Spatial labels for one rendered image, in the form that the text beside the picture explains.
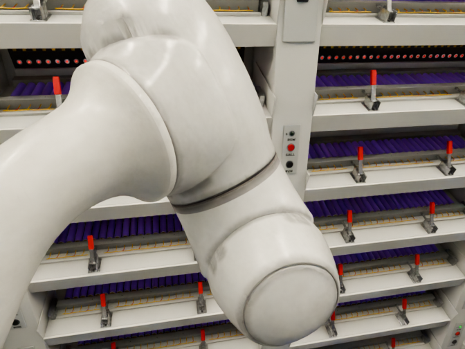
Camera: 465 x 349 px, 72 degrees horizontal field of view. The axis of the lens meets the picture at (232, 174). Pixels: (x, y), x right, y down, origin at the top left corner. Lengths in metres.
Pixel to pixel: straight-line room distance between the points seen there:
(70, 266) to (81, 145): 0.77
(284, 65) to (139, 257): 0.60
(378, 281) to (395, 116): 0.56
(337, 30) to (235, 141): 0.58
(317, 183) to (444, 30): 0.44
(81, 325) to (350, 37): 1.00
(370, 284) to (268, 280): 0.97
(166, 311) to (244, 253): 0.82
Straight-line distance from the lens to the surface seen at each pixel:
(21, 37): 0.74
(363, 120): 0.85
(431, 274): 1.31
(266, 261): 0.22
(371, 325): 1.33
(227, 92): 0.23
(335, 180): 0.90
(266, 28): 0.72
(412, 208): 1.16
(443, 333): 1.54
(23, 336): 1.09
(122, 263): 0.92
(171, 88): 0.20
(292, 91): 0.74
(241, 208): 0.24
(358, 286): 1.16
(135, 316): 1.04
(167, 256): 0.91
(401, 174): 1.00
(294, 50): 0.73
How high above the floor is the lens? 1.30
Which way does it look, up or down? 24 degrees down
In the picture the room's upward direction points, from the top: straight up
